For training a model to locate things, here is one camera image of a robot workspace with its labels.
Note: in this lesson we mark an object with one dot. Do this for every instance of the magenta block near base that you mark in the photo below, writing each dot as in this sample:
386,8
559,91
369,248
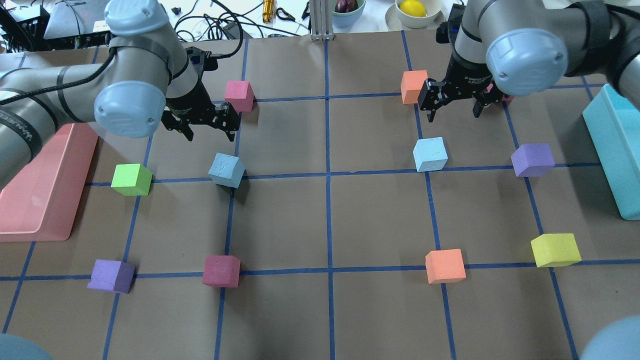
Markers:
221,271

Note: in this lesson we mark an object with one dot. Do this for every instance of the yellow foam block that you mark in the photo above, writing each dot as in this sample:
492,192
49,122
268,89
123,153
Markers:
555,250

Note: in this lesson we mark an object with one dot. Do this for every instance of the black power adapter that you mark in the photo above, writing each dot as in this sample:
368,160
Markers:
232,31

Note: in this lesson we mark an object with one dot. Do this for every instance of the scissors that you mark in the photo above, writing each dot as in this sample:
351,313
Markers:
283,15

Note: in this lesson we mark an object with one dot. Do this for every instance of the white bowl with lemon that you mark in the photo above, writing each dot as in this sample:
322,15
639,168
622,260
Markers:
414,14

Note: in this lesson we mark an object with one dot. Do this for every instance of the light blue block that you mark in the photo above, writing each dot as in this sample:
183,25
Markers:
430,154
227,170

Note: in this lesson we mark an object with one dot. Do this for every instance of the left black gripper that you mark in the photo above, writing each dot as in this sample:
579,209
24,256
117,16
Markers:
186,102

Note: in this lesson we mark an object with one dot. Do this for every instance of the orange block near base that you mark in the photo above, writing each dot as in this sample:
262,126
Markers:
445,266

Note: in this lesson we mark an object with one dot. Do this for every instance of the purple block right side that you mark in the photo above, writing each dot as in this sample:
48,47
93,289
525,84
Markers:
532,160

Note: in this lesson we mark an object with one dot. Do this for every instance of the cyan plastic bin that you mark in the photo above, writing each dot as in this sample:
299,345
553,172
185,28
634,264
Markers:
613,123

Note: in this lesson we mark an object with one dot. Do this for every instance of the purple block left side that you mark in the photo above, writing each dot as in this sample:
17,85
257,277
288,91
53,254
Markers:
112,276

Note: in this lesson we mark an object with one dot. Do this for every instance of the purple block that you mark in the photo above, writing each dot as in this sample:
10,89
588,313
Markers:
532,160
112,276

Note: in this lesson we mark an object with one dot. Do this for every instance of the green foam block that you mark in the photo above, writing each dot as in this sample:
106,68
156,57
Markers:
132,179

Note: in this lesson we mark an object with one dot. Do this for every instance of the pink plastic bin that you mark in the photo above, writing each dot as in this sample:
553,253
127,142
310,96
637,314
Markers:
41,202

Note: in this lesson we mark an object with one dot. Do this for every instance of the green bowl with fruit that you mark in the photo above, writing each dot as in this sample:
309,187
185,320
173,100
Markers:
345,13

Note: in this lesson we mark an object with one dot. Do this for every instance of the aluminium frame post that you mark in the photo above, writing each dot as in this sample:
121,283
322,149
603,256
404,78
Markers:
321,12

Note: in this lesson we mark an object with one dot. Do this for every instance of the orange block far side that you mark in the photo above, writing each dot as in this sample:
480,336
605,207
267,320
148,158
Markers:
411,85

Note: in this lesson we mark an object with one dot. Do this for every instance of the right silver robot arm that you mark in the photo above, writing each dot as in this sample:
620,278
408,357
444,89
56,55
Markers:
519,47

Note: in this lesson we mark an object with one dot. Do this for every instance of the red block left far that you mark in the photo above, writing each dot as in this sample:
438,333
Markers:
240,94

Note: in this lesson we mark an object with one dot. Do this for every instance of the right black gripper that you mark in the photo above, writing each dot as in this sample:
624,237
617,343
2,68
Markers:
467,80

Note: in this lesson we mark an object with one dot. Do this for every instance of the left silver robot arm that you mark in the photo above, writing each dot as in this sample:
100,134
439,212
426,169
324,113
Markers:
148,79

